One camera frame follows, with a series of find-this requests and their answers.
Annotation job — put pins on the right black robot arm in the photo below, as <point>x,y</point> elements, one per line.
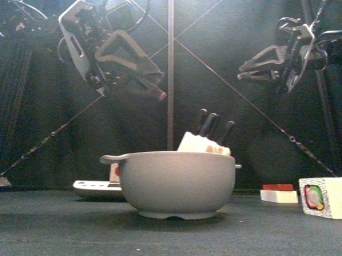
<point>331,40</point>

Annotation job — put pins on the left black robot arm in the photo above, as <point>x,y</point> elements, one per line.
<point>20,16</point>

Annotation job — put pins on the white red sushi piece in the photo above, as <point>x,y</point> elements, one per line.
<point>115,172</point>

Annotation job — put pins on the red topped nigiri sushi toy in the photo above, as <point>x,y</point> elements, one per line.
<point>279,193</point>

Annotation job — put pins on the paper packets in bowl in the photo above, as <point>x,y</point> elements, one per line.
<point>197,145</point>

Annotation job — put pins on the grey toy cooking pot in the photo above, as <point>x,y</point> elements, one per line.
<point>177,183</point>

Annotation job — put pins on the green and white carton box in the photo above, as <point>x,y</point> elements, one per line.
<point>320,197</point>

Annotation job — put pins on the vertical metal frame pole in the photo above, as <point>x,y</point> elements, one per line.
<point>169,73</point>

